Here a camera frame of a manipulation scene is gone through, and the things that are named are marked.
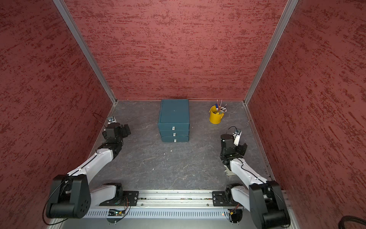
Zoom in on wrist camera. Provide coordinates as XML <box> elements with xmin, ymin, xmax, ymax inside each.
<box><xmin>107</xmin><ymin>116</ymin><xmax>116</xmax><ymax>124</ymax></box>
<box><xmin>233</xmin><ymin>130</ymin><xmax>242</xmax><ymax>146</ymax></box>

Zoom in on right aluminium corner post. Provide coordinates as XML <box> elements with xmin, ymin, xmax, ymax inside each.
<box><xmin>244</xmin><ymin>0</ymin><xmax>298</xmax><ymax>106</ymax></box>

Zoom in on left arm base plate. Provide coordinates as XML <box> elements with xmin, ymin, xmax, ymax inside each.
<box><xmin>99</xmin><ymin>191</ymin><xmax>140</xmax><ymax>207</ymax></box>

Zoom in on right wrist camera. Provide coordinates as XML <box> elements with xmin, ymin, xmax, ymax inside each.
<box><xmin>233</xmin><ymin>130</ymin><xmax>242</xmax><ymax>146</ymax></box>

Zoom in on yellow pen cup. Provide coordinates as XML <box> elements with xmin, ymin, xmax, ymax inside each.
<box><xmin>209</xmin><ymin>106</ymin><xmax>224</xmax><ymax>125</ymax></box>

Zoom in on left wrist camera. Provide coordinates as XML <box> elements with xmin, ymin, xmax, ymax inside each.
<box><xmin>107</xmin><ymin>116</ymin><xmax>116</xmax><ymax>124</ymax></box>

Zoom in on black cable corner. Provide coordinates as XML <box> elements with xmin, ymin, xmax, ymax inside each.
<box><xmin>338</xmin><ymin>215</ymin><xmax>366</xmax><ymax>229</ymax></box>

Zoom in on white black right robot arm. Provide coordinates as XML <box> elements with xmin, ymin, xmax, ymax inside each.
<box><xmin>220</xmin><ymin>134</ymin><xmax>291</xmax><ymax>229</ymax></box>

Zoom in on dark teal drawer cabinet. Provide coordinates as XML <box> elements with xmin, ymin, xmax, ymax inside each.
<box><xmin>158</xmin><ymin>99</ymin><xmax>191</xmax><ymax>143</ymax></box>

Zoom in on aluminium corner post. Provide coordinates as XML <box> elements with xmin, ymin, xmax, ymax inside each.
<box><xmin>244</xmin><ymin>0</ymin><xmax>298</xmax><ymax>106</ymax></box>
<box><xmin>53</xmin><ymin>0</ymin><xmax>118</xmax><ymax>106</ymax></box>

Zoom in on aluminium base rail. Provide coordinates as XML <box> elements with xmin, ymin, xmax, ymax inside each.
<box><xmin>45</xmin><ymin>188</ymin><xmax>301</xmax><ymax>229</ymax></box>

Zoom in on left aluminium corner post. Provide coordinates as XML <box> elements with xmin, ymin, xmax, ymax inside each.
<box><xmin>53</xmin><ymin>0</ymin><xmax>118</xmax><ymax>106</ymax></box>

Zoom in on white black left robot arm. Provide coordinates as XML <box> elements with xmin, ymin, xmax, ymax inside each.
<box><xmin>43</xmin><ymin>123</ymin><xmax>131</xmax><ymax>219</ymax></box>

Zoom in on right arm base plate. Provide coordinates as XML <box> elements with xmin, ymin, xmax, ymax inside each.
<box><xmin>212</xmin><ymin>189</ymin><xmax>240</xmax><ymax>208</ymax></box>

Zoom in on pens in cup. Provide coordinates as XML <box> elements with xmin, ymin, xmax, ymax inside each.
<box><xmin>214</xmin><ymin>100</ymin><xmax>227</xmax><ymax>115</ymax></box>

